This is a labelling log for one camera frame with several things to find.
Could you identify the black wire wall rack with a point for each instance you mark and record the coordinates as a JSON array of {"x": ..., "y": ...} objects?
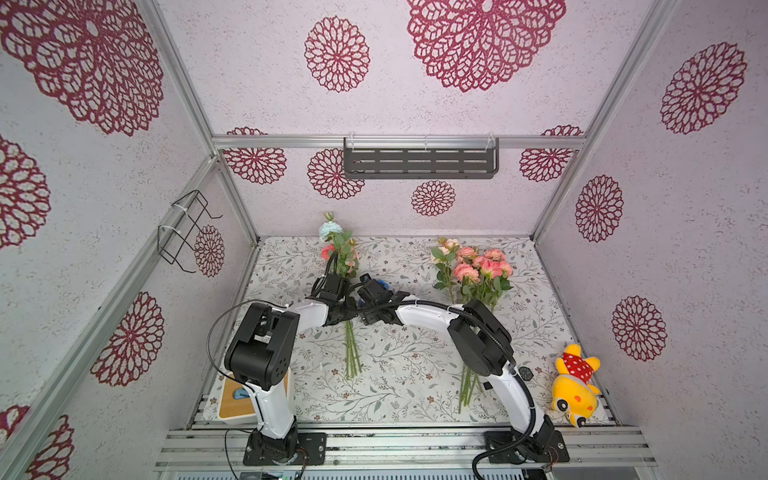
[{"x": 172, "y": 240}]

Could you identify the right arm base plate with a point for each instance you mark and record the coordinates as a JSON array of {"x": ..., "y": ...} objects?
[{"x": 547, "y": 446}]

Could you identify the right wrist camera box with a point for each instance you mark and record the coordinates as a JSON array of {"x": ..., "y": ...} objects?
[{"x": 374, "y": 292}]

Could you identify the mixed pastel flower bouquet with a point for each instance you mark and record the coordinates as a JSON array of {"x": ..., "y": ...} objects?
[{"x": 342, "y": 259}]

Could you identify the yellow plush bear toy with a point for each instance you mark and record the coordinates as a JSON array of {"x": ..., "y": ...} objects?
[{"x": 572, "y": 391}]

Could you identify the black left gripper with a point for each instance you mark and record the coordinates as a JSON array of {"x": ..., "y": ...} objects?
[{"x": 353, "y": 313}]

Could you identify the pink rose bouquet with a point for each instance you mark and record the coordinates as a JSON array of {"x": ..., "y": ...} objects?
[{"x": 466, "y": 273}]

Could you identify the black round knob tool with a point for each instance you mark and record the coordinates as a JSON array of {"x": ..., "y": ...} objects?
[{"x": 526, "y": 373}]

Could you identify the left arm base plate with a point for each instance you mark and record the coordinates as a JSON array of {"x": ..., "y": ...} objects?
[{"x": 297, "y": 448}]

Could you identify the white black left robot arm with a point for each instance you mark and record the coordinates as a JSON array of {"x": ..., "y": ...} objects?
[{"x": 259, "y": 355}]

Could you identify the wooden lid tissue box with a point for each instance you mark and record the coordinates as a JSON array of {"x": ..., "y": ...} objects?
[{"x": 235, "y": 410}]

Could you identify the grey wall shelf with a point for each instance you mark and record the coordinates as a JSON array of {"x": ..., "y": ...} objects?
[{"x": 425, "y": 163}]

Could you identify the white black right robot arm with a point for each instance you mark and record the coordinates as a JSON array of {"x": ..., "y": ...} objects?
[{"x": 482, "y": 342}]

